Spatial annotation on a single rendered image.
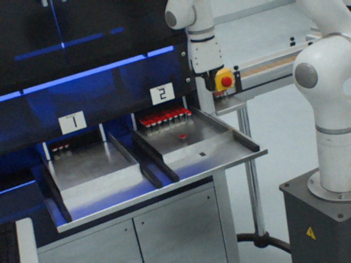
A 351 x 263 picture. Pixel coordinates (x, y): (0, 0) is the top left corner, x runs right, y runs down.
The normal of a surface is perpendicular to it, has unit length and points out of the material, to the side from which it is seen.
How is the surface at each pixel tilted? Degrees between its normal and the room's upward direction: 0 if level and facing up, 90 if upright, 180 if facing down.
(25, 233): 0
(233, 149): 0
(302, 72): 82
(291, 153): 0
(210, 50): 91
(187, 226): 90
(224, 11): 90
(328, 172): 90
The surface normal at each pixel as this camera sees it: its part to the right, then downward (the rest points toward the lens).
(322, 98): -0.33, 0.89
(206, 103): 0.39, 0.30
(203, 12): 0.59, 0.26
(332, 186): -0.64, 0.42
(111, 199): -0.18, -0.90
